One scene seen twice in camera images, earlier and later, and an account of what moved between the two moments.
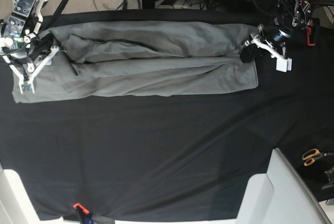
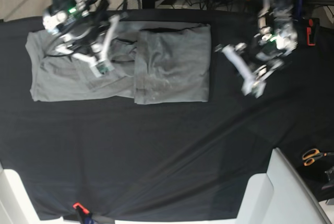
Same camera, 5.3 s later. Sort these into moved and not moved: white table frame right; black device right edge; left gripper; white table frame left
Moved: left gripper
Not moved: white table frame left; white table frame right; black device right edge
